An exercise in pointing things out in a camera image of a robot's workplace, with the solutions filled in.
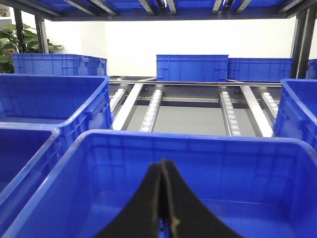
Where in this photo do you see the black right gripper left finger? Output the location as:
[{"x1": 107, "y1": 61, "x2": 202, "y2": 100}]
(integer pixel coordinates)
[{"x1": 95, "y1": 163, "x2": 161, "y2": 238}]

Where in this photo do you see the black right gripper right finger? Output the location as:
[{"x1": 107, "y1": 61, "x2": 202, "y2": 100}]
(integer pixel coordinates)
[{"x1": 160, "y1": 159, "x2": 241, "y2": 238}]

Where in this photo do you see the large blue crate right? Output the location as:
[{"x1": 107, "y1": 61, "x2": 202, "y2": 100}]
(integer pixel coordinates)
[{"x1": 4, "y1": 130, "x2": 317, "y2": 238}]

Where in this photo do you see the large blue crate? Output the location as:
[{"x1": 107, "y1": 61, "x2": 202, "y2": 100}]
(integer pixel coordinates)
[
  {"x1": 4, "y1": 130, "x2": 317, "y2": 238},
  {"x1": 0, "y1": 121, "x2": 61, "y2": 221}
]

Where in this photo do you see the white roller track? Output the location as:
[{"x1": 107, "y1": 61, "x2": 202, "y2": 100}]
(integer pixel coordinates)
[{"x1": 140, "y1": 89, "x2": 163, "y2": 132}]

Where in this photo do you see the large blue crate left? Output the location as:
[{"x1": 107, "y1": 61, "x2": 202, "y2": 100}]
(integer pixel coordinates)
[{"x1": 0, "y1": 121, "x2": 61, "y2": 221}]

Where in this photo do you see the blue crate rear left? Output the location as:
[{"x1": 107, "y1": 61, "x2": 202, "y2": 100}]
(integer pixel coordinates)
[{"x1": 0, "y1": 74, "x2": 113, "y2": 153}]

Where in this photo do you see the blue crate right edge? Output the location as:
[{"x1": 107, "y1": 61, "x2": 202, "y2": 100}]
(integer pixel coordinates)
[{"x1": 273, "y1": 79, "x2": 317, "y2": 149}]

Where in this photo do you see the blue crate far centre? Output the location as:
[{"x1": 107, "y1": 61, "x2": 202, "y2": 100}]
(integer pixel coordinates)
[{"x1": 157, "y1": 55, "x2": 228, "y2": 82}]

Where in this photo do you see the blue crate far right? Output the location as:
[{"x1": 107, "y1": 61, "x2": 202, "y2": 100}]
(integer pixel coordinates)
[{"x1": 227, "y1": 58, "x2": 293, "y2": 82}]

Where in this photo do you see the blue crate rear right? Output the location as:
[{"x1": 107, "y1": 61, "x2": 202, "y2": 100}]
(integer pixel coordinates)
[{"x1": 12, "y1": 54, "x2": 107, "y2": 76}]

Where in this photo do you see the green potted plant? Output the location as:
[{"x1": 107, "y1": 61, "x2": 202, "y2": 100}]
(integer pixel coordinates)
[{"x1": 0, "y1": 23, "x2": 62, "y2": 74}]

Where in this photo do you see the white guide rail left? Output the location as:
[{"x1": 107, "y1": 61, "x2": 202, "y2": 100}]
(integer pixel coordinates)
[{"x1": 112, "y1": 84, "x2": 143, "y2": 130}]

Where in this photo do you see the white guide rail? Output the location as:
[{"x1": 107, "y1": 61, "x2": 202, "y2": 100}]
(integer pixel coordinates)
[
  {"x1": 240, "y1": 86, "x2": 273, "y2": 137},
  {"x1": 112, "y1": 84, "x2": 143, "y2": 130}
]

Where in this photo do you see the white guide rail right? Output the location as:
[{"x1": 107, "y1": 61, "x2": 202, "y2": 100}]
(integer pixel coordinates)
[{"x1": 240, "y1": 86, "x2": 273, "y2": 137}]

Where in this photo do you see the dark upper shelf frame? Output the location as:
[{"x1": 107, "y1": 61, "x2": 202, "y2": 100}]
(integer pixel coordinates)
[{"x1": 1, "y1": 0, "x2": 317, "y2": 21}]

